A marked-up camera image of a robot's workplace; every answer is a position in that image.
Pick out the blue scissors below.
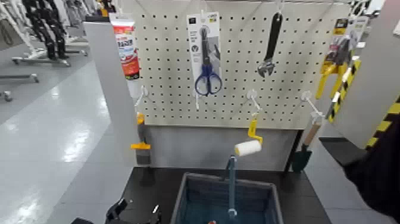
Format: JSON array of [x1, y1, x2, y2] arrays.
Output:
[[186, 11, 224, 97]]

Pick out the paint roller yellow handle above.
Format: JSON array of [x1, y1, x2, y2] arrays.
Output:
[[234, 112, 264, 157]]

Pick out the black background robot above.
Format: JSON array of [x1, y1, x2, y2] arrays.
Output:
[[21, 0, 70, 60]]

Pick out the black stand post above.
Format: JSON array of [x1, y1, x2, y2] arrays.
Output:
[[282, 129, 305, 176]]

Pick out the plain grey partition panel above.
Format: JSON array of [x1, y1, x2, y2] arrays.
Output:
[[83, 21, 148, 168]]

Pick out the green trowel wooden handle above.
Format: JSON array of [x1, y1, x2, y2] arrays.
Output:
[[291, 120, 323, 173]]

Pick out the yellow pliers in package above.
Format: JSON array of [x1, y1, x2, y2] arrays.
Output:
[[315, 17, 370, 100]]

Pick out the grey stand base panel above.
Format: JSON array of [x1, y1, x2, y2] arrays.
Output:
[[145, 125, 299, 172]]

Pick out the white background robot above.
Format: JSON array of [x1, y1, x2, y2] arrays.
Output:
[[0, 0, 45, 60]]

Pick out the grey partition panel hazard stripes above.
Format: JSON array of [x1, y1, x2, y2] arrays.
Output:
[[326, 0, 400, 150]]

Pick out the black adjustable wrench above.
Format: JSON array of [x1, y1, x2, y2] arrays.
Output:
[[257, 11, 283, 79]]

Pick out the red white adhesive tube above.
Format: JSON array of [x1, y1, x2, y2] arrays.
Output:
[[108, 13, 140, 80]]

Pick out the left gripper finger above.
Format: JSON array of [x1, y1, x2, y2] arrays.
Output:
[[107, 197, 128, 221], [151, 204, 162, 224]]

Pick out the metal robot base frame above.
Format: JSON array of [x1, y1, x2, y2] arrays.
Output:
[[0, 73, 40, 83], [11, 55, 72, 67]]

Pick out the blue-grey plastic crate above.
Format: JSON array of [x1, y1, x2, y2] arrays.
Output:
[[170, 172, 285, 224]]

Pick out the white perforated pegboard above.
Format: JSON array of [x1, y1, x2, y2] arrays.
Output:
[[120, 0, 352, 130]]

